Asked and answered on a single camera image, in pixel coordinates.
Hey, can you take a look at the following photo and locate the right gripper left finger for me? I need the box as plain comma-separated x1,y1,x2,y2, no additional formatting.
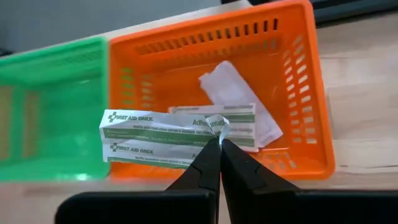
166,138,222,224

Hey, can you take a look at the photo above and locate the orange plastic basket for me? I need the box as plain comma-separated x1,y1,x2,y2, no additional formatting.
108,0,336,181

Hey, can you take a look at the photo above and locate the green striped bandage wrapper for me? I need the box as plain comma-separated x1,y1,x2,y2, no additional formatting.
99,108,231,147
167,103,258,153
102,140,205,170
198,60,284,149

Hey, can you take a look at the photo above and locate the green plastic basket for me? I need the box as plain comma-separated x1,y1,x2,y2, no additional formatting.
0,36,110,183

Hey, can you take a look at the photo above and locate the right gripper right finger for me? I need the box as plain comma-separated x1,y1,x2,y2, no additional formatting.
221,138,299,224

